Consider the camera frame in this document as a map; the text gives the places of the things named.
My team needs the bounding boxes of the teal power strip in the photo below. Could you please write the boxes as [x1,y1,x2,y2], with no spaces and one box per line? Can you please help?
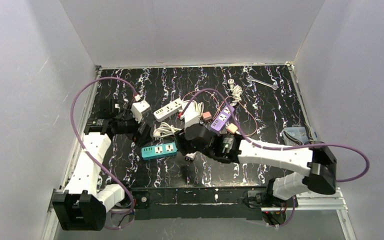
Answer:
[141,142,178,161]

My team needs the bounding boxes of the white power strip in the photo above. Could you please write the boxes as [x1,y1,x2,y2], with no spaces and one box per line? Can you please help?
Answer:
[153,98,184,122]

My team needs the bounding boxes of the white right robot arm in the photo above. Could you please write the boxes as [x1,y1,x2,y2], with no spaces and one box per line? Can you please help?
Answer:
[174,123,337,204]

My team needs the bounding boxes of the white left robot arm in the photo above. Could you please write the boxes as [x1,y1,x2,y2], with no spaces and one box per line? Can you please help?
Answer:
[52,99,151,231]

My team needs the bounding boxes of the pink small plug adapter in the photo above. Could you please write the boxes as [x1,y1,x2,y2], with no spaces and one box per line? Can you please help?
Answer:
[201,111,213,123]

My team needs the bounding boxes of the small white cube charger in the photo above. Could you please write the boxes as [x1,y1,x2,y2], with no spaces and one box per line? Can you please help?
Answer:
[184,152,197,161]

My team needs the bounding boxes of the purple power strip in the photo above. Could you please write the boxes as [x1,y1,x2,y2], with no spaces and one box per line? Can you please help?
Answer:
[210,105,234,134]

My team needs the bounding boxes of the silver wrench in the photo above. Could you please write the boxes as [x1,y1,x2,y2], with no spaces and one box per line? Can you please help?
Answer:
[246,76,279,90]

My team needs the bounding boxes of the clear plastic parts box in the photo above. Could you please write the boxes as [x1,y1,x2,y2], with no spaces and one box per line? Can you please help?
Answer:
[280,126,310,146]

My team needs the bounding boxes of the white cable of teal strip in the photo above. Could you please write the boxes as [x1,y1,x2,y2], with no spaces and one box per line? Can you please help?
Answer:
[153,122,183,140]

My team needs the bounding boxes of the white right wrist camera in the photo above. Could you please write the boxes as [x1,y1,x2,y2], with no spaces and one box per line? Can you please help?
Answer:
[180,106,200,129]

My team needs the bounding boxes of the white cable of purple strip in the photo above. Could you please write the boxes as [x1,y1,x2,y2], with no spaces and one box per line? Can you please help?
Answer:
[182,99,205,117]

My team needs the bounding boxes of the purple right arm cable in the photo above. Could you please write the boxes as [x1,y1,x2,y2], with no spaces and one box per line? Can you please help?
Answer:
[178,88,370,229]

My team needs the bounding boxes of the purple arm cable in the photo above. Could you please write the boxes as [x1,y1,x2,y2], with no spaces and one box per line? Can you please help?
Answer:
[70,76,143,231]
[178,88,370,229]

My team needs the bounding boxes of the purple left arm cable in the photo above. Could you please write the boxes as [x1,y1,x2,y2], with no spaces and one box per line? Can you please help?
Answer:
[70,76,143,231]

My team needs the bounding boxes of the white coiled cable at back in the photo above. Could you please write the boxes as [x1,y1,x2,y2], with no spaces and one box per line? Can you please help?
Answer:
[227,78,244,108]

